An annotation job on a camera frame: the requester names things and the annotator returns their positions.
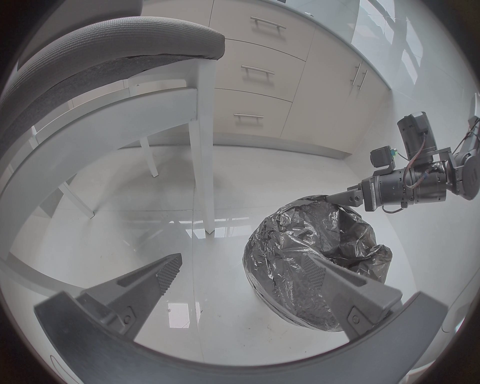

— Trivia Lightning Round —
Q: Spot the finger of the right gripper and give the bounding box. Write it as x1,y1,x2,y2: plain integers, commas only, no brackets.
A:
325,185,364,209

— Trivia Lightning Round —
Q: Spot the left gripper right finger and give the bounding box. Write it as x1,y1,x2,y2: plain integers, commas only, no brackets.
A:
302,254,404,342

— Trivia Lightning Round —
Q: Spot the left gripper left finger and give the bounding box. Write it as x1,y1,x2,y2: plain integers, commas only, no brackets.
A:
77,253,183,336

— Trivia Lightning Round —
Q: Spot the black plastic bag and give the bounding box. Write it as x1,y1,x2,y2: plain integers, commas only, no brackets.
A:
243,194,393,332

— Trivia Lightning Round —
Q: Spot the beige cabinet with drawers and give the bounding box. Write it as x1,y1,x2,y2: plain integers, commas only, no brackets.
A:
140,0,392,160

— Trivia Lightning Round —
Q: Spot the grey chair with white legs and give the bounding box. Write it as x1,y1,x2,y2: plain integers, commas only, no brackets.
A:
0,17,226,297

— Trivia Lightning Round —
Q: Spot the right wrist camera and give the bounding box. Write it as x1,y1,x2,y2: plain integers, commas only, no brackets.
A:
370,147,399,178

